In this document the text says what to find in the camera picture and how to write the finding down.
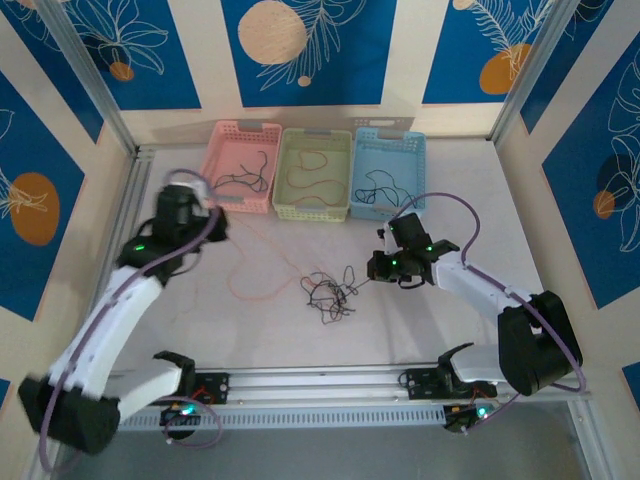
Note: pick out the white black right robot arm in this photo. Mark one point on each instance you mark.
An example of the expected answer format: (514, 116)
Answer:
(475, 285)

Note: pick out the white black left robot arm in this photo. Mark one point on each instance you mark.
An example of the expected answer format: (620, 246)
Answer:
(115, 320)

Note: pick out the pink plastic basket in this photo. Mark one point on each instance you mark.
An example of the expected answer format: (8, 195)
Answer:
(235, 150)

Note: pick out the blue plastic basket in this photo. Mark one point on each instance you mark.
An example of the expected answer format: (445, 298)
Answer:
(390, 150)

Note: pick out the green plastic basket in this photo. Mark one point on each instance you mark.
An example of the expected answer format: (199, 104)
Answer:
(320, 140)

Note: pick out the right controller board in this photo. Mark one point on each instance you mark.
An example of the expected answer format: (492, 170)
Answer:
(457, 420)

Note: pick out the controller board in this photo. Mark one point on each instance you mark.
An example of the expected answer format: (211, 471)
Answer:
(186, 411)
(457, 420)

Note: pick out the left controller board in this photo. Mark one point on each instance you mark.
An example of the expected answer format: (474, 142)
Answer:
(186, 411)

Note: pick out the aluminium side table rail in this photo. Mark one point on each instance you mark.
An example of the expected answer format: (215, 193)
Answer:
(140, 170)

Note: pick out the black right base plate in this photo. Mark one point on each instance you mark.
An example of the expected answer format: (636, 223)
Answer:
(417, 384)

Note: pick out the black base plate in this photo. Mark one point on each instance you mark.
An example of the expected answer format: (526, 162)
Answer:
(220, 387)
(417, 384)

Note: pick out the aluminium cross frame rail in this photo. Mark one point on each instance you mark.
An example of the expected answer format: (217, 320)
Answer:
(320, 382)

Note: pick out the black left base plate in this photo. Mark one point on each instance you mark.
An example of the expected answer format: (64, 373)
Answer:
(220, 387)

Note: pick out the aluminium corner post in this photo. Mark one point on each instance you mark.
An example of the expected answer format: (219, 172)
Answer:
(530, 65)
(85, 55)

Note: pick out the aluminium lower frame rail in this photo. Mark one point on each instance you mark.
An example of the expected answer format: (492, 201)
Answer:
(585, 455)

